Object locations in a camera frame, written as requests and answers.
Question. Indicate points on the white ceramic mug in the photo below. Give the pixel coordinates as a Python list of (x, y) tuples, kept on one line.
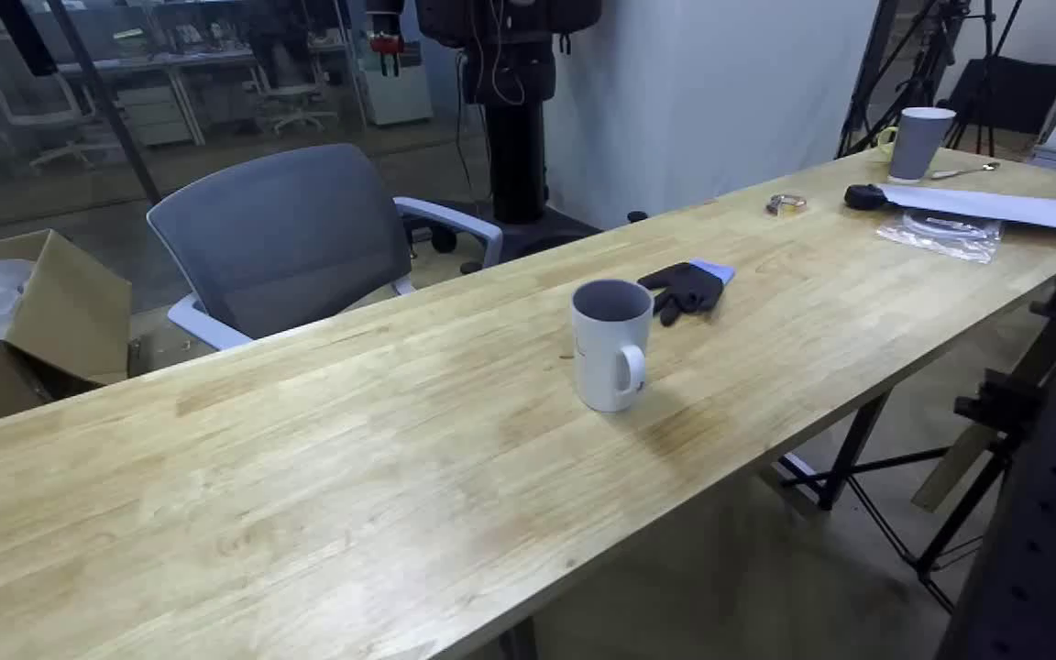
[(601, 361)]

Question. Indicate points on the black work glove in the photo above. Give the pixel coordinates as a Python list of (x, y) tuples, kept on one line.
[(681, 289)]

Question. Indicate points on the white background cabinet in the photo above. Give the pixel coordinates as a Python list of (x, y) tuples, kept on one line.
[(395, 91)]

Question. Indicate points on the grey office chair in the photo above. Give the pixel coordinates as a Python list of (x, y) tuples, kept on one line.
[(272, 233)]

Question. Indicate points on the white partition screen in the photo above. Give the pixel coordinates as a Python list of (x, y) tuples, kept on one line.
[(711, 97)]

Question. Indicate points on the black folding table legs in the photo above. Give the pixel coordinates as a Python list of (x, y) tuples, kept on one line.
[(850, 452)]

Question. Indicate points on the background swivel office chair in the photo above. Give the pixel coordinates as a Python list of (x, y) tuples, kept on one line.
[(287, 84)]

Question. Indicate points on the small black oval object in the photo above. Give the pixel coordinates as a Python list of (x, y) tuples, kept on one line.
[(861, 196)]

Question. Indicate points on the flat clear plastic bag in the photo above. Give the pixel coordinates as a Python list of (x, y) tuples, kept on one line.
[(937, 237)]

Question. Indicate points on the grey paper cup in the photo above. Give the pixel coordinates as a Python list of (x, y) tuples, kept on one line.
[(918, 145)]

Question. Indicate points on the background grey desk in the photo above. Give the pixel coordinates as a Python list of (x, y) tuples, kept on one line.
[(164, 75)]

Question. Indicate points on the black tripod stand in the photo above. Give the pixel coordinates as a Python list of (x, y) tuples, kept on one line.
[(890, 61)]

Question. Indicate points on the brown cardboard box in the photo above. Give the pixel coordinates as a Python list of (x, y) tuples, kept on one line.
[(76, 304)]

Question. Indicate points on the tan wooden plank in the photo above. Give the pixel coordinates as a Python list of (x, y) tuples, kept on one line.
[(981, 426)]

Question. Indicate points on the black diagonal pole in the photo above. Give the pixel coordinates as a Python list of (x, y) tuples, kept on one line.
[(106, 110)]

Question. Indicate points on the white paper sheet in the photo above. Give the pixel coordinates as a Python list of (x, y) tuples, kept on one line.
[(992, 207)]

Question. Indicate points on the black fabric chair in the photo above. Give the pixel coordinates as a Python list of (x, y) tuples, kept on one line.
[(1006, 97)]

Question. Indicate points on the black perforated breadboard table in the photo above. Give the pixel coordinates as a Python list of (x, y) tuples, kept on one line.
[(1045, 537)]

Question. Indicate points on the black pedestal stand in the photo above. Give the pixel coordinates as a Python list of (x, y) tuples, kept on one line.
[(516, 133)]

